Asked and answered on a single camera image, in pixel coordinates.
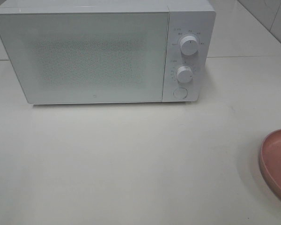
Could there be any pink round plate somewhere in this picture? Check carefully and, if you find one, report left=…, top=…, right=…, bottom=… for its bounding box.
left=259, top=129, right=281, bottom=198

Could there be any white timer knob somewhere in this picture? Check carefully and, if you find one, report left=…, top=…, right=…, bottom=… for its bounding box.
left=176, top=66, right=193, bottom=83

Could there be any white microwave oven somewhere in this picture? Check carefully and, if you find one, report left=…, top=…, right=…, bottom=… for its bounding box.
left=0, top=0, right=216, bottom=104

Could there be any white upper power knob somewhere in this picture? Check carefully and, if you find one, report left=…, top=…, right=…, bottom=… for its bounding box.
left=179, top=33, right=199, bottom=56

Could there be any white round door button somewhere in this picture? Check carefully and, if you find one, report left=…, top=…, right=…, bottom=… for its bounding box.
left=173, top=88, right=188, bottom=99

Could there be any white microwave door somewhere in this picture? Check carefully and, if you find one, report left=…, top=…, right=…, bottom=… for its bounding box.
left=0, top=12, right=169, bottom=104

